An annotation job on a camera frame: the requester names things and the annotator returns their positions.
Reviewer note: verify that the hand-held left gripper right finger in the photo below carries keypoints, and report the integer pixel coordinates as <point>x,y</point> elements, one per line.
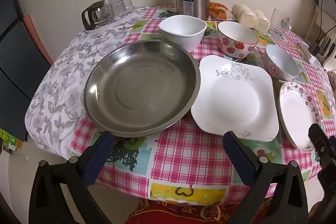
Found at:
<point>239,158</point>

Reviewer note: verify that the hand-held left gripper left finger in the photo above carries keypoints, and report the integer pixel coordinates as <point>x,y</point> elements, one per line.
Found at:
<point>97,158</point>

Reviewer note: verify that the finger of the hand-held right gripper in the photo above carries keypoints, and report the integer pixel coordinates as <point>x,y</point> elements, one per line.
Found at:
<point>319,136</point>

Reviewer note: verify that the pink floral round plate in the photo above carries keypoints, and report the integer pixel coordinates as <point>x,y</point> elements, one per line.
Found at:
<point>295,113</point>

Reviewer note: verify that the white square plate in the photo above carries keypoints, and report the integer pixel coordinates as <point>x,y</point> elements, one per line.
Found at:
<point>231,103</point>

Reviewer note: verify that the stainless steel round plate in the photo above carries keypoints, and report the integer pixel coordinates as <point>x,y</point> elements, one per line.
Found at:
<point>141,90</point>

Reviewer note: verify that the pale bowl with pink flowers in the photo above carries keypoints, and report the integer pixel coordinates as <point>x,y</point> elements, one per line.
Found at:
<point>282,61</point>

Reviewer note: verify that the strawberry print bowl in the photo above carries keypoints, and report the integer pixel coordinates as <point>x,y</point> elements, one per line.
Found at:
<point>236,45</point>

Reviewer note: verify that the white square bowl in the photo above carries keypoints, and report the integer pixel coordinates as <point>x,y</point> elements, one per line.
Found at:
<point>183,32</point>

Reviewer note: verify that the pink plaid tablecloth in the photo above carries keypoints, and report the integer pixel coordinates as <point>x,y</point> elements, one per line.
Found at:
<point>183,158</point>

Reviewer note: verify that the colourful snack packet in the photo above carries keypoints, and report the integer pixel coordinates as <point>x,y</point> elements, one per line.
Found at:
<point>333,79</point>

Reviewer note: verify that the red patterned cushion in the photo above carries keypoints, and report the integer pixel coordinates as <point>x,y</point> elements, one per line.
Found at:
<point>183,214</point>

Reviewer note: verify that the white power strip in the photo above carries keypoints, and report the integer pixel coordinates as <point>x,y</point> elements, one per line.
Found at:
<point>308,56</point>

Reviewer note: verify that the black charger plug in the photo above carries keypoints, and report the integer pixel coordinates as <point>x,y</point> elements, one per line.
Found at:
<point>314,48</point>

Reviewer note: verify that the colourful box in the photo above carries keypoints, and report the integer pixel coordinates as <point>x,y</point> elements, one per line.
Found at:
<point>9,141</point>

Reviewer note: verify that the grey floral cloth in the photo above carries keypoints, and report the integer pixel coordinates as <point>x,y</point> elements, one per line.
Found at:
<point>68,66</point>

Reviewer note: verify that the white wooden chair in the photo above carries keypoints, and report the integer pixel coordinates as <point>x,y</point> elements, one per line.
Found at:
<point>328,29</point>

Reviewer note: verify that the dark cabinet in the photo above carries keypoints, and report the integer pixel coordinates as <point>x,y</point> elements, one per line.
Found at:
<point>15,69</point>

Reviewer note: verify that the clear glass mug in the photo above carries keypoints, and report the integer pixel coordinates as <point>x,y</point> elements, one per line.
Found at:
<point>279,20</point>

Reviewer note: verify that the bag of white buns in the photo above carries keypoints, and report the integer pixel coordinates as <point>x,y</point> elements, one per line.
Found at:
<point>249,16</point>

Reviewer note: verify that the orange snack packet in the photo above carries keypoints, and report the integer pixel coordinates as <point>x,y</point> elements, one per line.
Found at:
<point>218,10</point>

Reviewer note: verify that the clear faceted glass cup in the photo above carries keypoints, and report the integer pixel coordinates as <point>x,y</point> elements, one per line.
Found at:
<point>128,3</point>
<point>115,7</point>

